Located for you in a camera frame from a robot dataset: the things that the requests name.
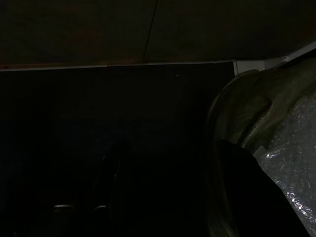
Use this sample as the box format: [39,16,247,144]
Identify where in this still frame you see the black floor mat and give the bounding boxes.
[0,61,237,237]

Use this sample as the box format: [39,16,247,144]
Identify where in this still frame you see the grey cabinet door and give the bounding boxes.
[0,0,158,72]

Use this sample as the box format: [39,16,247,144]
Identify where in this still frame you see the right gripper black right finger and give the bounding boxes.
[213,139,310,237]

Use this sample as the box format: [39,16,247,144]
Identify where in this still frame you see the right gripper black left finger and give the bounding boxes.
[102,140,149,237]

